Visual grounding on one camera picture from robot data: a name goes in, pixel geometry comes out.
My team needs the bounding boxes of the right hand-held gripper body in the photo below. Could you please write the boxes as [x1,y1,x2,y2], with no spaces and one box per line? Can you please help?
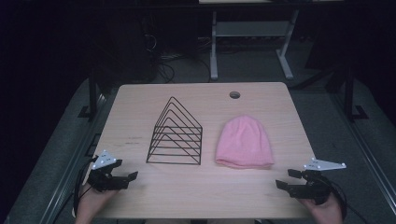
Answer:
[289,157,347,206]

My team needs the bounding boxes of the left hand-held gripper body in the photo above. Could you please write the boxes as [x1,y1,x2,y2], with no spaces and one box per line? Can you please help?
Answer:
[87,149,130,192]

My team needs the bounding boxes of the black wire triangular rack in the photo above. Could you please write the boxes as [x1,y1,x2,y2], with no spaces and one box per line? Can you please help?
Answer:
[146,96,204,166]

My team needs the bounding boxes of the pink knit beanie hat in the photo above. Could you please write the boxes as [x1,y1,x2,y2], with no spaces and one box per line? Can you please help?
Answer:
[215,114,276,171]

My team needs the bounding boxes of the person's left hand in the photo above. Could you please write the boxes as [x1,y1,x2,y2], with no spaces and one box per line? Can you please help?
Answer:
[74,182,119,224]

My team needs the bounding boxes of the person's right hand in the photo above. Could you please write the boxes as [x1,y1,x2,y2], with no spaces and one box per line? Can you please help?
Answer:
[298,193,345,224]

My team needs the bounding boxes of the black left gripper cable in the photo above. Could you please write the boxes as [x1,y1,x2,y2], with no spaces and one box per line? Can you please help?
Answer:
[72,156,100,217]

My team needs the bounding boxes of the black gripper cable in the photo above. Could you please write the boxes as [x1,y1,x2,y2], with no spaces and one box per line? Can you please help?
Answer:
[322,175,372,224]
[72,156,100,217]

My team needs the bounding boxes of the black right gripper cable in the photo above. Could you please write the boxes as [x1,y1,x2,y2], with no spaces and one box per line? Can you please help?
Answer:
[322,175,372,224]

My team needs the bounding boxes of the grey aluminium floor rail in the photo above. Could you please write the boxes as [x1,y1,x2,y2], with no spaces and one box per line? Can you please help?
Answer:
[36,90,120,224]
[328,90,396,216]

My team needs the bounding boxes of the black metal post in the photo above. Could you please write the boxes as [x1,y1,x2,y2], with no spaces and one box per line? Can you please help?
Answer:
[342,60,370,123]
[78,66,99,122]

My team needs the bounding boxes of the tangle of dark floor cables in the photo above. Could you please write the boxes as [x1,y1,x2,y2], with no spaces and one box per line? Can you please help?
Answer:
[141,32,213,84]

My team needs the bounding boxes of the white metal desk frame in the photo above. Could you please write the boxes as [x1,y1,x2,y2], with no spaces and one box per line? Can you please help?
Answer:
[208,8,301,81]

